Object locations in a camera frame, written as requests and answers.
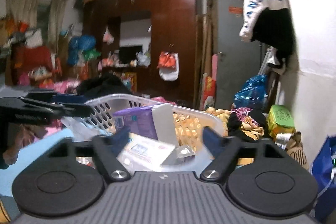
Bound white barcode box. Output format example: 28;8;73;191
117;133;175;174

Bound orange and white bag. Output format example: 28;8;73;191
157;52;179;82

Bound grey metal door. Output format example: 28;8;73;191
215;0;263;110

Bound blue shopping bag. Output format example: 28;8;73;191
311;136;335;222

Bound beige curtains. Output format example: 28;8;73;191
6;0;67;53

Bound blue plastic bag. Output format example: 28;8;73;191
234;75;268;110

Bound white plastic basket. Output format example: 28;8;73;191
62;94;229;174

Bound dark red wooden wardrobe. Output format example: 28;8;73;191
83;0;201;107

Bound small purple tissue pack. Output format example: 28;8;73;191
112;106;158;140

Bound green yellow box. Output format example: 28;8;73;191
266;105;295;139

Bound black hanging garment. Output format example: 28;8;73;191
251;8;294;69

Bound white lettered jacket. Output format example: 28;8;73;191
239;0;289;42

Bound left hand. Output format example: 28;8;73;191
1;124;48;169

